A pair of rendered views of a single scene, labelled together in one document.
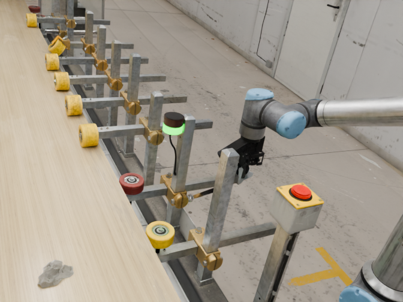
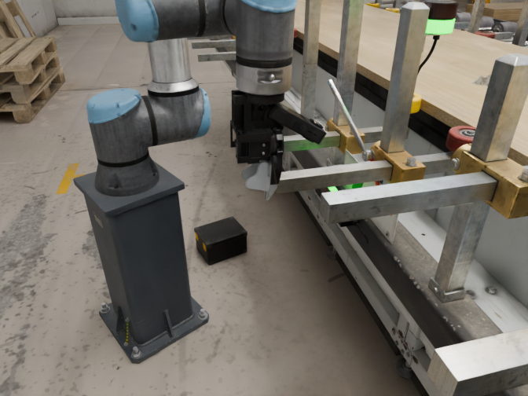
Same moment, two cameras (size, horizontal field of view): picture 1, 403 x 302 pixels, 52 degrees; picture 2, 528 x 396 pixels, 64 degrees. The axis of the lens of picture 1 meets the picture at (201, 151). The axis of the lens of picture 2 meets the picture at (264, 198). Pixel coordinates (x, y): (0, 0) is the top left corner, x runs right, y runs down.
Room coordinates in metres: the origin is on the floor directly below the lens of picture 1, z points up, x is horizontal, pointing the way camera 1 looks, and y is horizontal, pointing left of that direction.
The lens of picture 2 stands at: (1.96, 0.04, 1.23)
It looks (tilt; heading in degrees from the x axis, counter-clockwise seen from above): 31 degrees down; 197
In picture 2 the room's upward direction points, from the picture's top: straight up
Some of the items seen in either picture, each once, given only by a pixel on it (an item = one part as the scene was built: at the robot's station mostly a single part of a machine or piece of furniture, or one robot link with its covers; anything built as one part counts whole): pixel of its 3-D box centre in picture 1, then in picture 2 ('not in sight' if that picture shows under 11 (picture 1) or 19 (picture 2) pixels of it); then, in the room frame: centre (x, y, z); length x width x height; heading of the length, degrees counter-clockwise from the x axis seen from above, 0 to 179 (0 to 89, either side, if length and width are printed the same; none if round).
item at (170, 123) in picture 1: (173, 119); (438, 9); (1.10, 0.10, 1.14); 0.06 x 0.06 x 0.02
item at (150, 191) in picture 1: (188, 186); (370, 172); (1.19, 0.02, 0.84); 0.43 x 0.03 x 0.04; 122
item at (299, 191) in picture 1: (300, 193); not in sight; (0.69, -0.21, 1.22); 0.04 x 0.04 x 0.02
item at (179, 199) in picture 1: (173, 190); (396, 163); (1.14, 0.07, 0.85); 0.14 x 0.06 x 0.05; 32
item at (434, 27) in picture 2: (173, 126); (435, 24); (1.10, 0.10, 1.11); 0.06 x 0.06 x 0.02
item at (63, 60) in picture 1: (101, 60); not in sight; (2.02, 0.59, 0.95); 0.50 x 0.04 x 0.04; 122
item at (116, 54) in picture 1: (114, 91); not in sight; (1.76, 0.45, 0.90); 0.04 x 0.04 x 0.48; 32
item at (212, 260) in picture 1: (204, 248); (343, 134); (0.93, -0.06, 0.81); 0.14 x 0.06 x 0.05; 32
